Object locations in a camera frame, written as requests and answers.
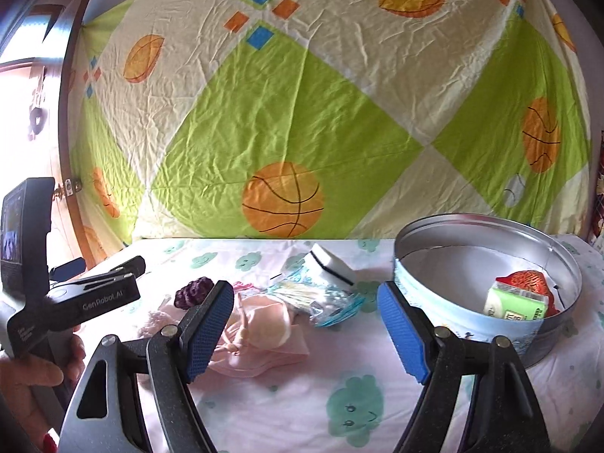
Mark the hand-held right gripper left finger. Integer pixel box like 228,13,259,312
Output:
57,280,235,453

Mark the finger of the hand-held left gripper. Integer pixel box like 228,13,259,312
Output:
81,255,146,290
46,276,142,330

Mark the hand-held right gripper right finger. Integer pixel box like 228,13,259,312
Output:
376,280,553,453

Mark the purple scrunchie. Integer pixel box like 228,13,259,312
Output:
174,276,215,308

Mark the clear plastic bag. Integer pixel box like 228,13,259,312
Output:
232,279,284,300

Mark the pink baby hat with pompom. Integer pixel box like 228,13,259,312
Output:
139,290,310,378

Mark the round metal tin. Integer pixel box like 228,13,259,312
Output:
393,213,583,370

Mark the person's left hand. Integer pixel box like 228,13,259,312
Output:
0,333,88,453

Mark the teal snack packet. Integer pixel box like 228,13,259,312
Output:
267,267,369,328

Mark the white sponge with black stripe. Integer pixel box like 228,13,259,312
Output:
302,243,356,286

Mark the white cloud-print bed sheet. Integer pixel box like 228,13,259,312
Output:
66,233,604,453

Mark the green white packet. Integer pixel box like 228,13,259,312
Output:
482,280,548,322

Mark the dark hanging ornament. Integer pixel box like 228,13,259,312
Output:
26,73,50,140

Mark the red foil packet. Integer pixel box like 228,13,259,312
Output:
495,270,562,317

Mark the dark red floral cloth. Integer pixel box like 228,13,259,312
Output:
587,142,604,246

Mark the green cream basketball-print hanging sheet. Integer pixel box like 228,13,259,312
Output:
71,0,593,241

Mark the brown wooden door frame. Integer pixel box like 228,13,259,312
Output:
0,0,101,265

